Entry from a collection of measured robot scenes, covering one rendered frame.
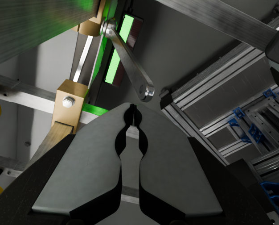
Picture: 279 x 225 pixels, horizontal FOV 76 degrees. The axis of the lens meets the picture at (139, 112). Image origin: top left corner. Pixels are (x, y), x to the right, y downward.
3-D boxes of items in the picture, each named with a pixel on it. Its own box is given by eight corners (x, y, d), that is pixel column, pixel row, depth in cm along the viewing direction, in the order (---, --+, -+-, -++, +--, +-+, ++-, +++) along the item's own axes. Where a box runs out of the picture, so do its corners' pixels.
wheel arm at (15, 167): (150, 189, 57) (151, 202, 54) (146, 194, 59) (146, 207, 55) (1, 152, 48) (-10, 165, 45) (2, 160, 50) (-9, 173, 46)
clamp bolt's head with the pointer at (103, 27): (124, 15, 37) (117, 23, 24) (120, 28, 38) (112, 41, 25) (115, 12, 36) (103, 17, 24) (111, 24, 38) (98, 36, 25)
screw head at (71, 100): (75, 97, 33) (74, 101, 32) (73, 106, 34) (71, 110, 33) (64, 93, 32) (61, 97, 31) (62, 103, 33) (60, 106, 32)
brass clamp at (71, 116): (93, 87, 37) (87, 99, 33) (80, 134, 44) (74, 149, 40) (63, 77, 36) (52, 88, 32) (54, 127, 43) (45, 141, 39)
